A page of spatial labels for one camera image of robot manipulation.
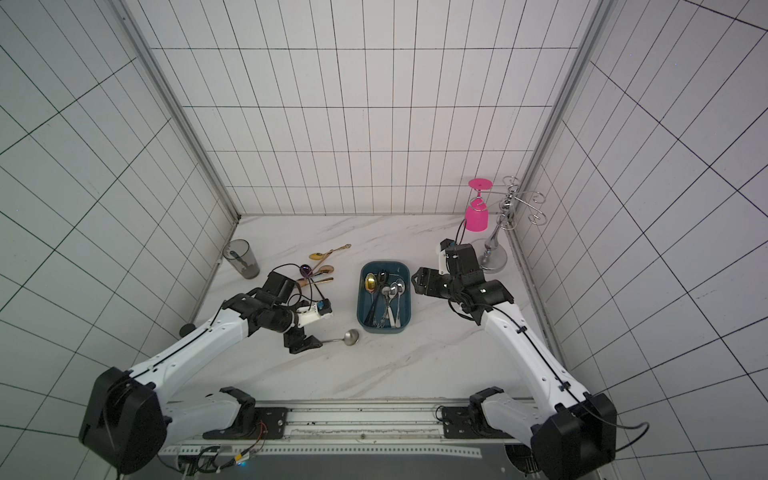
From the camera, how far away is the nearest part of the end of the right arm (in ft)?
1.78

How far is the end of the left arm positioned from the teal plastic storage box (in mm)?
201

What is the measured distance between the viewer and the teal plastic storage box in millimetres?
905

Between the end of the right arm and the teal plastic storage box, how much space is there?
228 mm

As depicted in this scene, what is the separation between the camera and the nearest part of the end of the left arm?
1.94 feet
